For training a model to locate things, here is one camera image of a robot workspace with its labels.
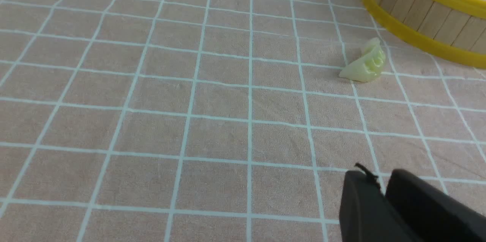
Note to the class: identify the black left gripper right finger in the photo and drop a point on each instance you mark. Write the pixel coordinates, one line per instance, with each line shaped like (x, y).
(433, 215)

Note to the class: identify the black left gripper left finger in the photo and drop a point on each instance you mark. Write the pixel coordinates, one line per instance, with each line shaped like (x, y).
(365, 215)

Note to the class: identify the pale green dumpling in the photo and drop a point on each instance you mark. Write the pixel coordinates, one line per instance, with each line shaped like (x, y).
(369, 66)

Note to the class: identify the bamboo steamer tray yellow rim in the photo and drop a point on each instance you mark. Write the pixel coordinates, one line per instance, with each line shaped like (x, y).
(454, 30)

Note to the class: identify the pink grid tablecloth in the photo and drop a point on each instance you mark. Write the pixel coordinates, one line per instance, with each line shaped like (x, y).
(216, 120)

